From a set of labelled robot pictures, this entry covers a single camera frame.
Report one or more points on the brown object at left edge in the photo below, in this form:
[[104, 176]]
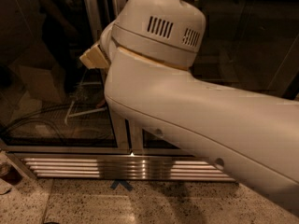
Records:
[[9, 174]]

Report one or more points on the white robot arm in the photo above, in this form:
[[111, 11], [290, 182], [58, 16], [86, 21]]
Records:
[[148, 51]]

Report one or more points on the left fridge door handle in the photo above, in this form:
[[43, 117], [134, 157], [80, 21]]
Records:
[[94, 18]]

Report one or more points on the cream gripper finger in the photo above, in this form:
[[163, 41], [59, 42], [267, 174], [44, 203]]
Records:
[[95, 58]]

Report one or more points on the stainless glass door refrigerator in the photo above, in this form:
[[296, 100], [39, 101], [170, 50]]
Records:
[[56, 122]]

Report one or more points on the blue tape floor marker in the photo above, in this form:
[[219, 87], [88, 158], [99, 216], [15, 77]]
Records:
[[123, 183]]

